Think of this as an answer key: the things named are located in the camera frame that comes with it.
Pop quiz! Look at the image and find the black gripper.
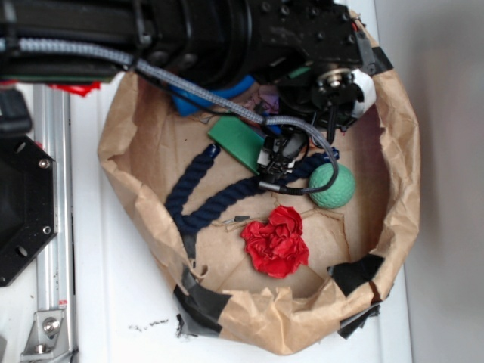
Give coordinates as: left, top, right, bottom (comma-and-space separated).
244, 1, 374, 129

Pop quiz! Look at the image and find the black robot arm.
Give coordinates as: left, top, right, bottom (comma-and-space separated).
1, 1, 380, 129

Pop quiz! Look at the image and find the green rectangular block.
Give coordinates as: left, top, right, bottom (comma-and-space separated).
208, 116, 264, 175

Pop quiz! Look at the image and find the green textured ball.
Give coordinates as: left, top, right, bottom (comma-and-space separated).
309, 163, 356, 209

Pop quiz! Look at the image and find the blue plastic bottle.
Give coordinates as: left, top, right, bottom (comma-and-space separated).
169, 76, 256, 116

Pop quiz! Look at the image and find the brown paper bag nest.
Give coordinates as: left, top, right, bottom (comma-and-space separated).
98, 47, 420, 355

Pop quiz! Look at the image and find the crumpled red paper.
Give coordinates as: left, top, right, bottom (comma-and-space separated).
240, 206, 309, 279

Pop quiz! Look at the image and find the white plastic bin lid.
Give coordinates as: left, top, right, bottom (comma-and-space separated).
70, 0, 415, 363

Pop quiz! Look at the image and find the grey braided cable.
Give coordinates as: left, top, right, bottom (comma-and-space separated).
17, 37, 340, 196

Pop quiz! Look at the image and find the dark blue twisted rope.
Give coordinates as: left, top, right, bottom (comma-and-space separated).
164, 144, 340, 231

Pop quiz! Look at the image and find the black octagonal mount plate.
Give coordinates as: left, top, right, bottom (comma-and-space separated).
1, 135, 57, 287

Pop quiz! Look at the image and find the aluminium extrusion rail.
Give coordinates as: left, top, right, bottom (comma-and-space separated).
20, 85, 78, 362

